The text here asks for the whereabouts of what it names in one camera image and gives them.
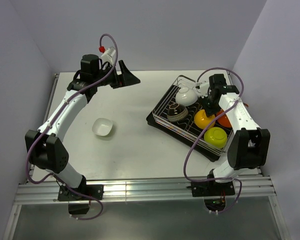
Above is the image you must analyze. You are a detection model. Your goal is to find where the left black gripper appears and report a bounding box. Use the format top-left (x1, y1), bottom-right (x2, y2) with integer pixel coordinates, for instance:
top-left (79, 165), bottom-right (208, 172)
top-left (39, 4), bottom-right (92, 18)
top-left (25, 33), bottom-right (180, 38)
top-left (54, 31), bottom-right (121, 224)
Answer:
top-left (93, 60), bottom-right (140, 90)

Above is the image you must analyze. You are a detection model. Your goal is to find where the white bowl orange outside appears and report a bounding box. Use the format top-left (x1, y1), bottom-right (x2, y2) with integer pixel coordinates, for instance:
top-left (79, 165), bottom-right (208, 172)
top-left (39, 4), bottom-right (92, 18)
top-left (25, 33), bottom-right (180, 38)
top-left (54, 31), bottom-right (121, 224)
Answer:
top-left (216, 109), bottom-right (232, 128)

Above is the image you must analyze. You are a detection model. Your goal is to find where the white ribbed bowl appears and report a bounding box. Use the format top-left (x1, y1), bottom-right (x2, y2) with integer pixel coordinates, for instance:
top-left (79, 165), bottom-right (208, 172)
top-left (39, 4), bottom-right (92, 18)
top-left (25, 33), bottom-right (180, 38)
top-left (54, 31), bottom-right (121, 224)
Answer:
top-left (175, 87), bottom-right (198, 107)

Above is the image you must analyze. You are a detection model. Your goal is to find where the orange round bowl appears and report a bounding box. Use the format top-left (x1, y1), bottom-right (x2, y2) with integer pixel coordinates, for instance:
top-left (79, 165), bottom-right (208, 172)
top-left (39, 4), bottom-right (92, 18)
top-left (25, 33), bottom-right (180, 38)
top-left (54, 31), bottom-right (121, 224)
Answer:
top-left (194, 109), bottom-right (216, 130)

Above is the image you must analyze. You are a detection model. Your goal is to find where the brown patterned bowl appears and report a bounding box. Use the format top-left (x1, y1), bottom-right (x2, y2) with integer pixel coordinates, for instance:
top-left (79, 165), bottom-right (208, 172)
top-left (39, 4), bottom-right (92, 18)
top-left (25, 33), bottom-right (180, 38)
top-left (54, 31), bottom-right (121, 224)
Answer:
top-left (167, 103), bottom-right (189, 123)

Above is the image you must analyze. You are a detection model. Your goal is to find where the green round bowl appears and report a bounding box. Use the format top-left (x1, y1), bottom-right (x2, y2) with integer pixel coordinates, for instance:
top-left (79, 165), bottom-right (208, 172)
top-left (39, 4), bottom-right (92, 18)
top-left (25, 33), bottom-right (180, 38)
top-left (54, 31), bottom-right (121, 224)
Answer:
top-left (204, 127), bottom-right (228, 149)

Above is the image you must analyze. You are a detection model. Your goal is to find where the white square bowl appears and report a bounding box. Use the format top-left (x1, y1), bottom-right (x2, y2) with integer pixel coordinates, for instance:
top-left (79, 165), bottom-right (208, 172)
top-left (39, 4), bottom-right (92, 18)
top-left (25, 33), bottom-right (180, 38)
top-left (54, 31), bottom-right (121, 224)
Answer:
top-left (92, 118), bottom-right (113, 137)

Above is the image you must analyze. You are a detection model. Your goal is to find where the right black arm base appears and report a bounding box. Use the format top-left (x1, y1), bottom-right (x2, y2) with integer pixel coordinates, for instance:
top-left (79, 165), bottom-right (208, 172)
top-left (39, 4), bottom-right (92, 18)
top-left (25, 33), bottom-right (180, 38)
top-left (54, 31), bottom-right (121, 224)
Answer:
top-left (186, 180), bottom-right (236, 212)

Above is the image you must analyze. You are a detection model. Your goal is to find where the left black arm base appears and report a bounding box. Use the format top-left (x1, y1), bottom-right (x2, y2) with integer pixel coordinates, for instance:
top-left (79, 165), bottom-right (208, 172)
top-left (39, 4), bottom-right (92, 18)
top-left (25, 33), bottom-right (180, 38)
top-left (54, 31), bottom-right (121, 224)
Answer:
top-left (57, 184), bottom-right (104, 217)

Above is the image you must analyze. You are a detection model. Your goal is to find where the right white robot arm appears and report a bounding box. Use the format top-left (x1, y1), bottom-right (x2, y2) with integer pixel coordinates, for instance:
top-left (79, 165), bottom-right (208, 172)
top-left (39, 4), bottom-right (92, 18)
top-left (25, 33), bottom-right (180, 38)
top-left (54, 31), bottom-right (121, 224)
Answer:
top-left (202, 73), bottom-right (271, 195)

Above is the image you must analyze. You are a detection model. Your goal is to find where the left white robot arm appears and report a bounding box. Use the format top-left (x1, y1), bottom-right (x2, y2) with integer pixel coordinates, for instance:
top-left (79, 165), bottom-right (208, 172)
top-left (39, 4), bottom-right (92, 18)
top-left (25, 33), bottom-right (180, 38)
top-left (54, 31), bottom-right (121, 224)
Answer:
top-left (25, 54), bottom-right (141, 200)

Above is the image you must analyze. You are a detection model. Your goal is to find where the black drip tray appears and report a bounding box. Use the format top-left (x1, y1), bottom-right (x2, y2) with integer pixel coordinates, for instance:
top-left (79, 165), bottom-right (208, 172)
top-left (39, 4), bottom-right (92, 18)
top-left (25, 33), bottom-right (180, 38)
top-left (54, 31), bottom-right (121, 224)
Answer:
top-left (145, 84), bottom-right (235, 163)

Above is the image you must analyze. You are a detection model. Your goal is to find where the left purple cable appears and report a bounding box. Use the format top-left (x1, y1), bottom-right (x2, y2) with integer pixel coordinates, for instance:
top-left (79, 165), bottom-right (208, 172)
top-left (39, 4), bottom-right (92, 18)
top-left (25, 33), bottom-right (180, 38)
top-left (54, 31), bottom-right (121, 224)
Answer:
top-left (26, 33), bottom-right (118, 221)

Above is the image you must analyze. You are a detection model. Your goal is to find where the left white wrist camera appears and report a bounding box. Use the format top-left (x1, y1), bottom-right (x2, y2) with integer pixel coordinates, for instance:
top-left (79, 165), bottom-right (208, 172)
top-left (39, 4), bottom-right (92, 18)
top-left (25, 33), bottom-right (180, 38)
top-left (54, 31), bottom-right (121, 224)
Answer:
top-left (100, 46), bottom-right (116, 65)

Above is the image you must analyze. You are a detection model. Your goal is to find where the aluminium frame rail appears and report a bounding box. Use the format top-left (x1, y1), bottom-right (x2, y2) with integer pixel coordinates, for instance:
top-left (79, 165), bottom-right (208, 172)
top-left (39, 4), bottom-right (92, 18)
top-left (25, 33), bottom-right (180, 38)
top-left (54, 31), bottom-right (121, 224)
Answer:
top-left (13, 175), bottom-right (276, 205)

